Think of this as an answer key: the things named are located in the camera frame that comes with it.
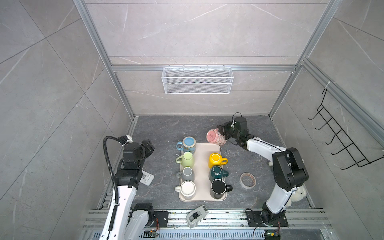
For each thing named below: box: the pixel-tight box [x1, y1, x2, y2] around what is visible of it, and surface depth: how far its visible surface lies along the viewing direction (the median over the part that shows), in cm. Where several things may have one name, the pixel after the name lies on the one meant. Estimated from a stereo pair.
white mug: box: [174, 180, 196, 200], surface depth 78 cm
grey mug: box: [176, 166, 195, 182], surface depth 81 cm
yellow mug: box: [208, 152, 228, 169], surface depth 87 cm
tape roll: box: [240, 172, 257, 190], surface depth 85 cm
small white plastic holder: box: [140, 170, 155, 186], surface depth 87 cm
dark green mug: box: [209, 165, 229, 183], surface depth 81 cm
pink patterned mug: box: [206, 128, 227, 146], surface depth 89 cm
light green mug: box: [175, 151, 195, 169], surface depth 88 cm
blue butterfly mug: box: [176, 136, 196, 155], surface depth 92 cm
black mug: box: [211, 178, 233, 199], surface depth 77 cm
